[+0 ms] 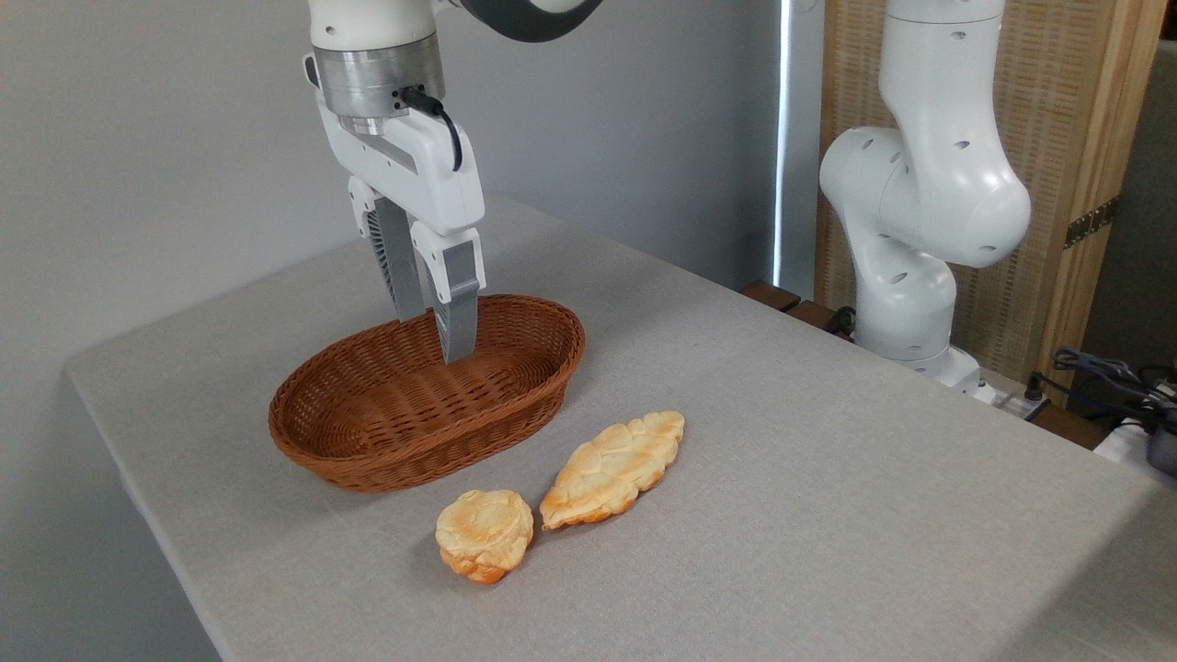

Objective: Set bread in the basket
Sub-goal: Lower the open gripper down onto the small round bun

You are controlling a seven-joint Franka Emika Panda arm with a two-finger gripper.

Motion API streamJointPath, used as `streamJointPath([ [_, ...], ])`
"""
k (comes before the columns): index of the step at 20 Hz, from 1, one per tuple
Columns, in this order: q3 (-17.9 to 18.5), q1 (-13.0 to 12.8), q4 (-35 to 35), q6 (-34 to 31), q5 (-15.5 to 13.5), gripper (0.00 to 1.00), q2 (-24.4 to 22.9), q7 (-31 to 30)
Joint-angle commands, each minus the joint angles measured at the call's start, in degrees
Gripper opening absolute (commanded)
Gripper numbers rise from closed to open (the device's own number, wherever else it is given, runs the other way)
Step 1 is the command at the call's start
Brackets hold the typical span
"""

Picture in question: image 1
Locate white power strip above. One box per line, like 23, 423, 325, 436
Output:
975, 372, 1051, 422

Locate black cable bundle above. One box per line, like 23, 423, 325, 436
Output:
1028, 348, 1177, 433

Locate grey tablecloth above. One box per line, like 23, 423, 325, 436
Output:
64, 193, 1177, 662

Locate small round bread roll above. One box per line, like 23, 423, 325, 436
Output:
435, 489, 535, 585

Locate brown oval wicker basket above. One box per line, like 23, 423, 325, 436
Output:
269, 294, 587, 494

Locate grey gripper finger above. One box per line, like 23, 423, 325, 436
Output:
348, 177, 427, 323
410, 221, 487, 366

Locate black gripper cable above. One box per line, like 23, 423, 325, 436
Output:
397, 86, 464, 173

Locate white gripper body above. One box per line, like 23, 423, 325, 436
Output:
303, 53, 486, 237

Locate long braided bread loaf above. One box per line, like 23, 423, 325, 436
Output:
540, 411, 686, 531

